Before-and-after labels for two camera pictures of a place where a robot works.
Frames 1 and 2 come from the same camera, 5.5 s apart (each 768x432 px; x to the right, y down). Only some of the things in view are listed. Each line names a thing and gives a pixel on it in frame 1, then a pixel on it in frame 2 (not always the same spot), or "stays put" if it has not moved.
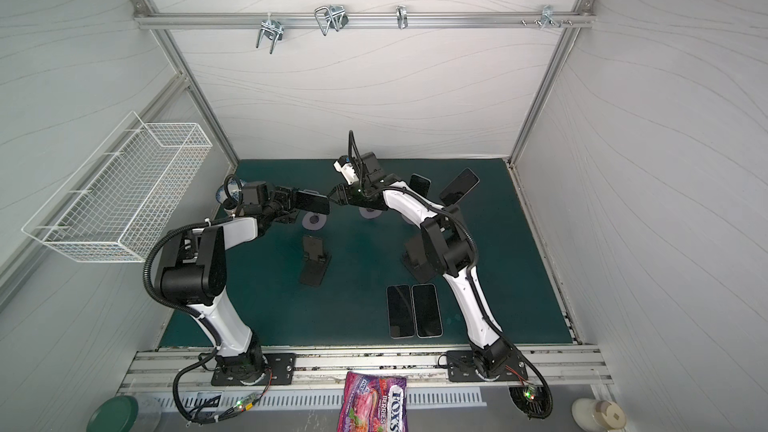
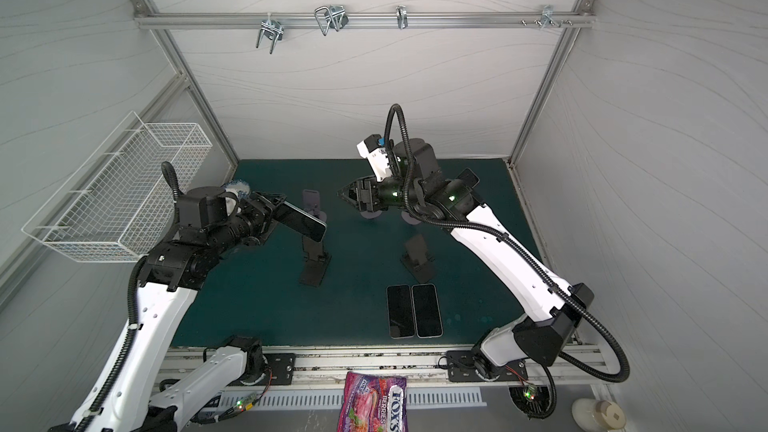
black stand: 415,261 stays put
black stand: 315,263 stays put
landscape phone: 312,201 to 301,221
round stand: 313,221 to 311,204
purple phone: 400,311 stays put
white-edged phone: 427,310 stays put
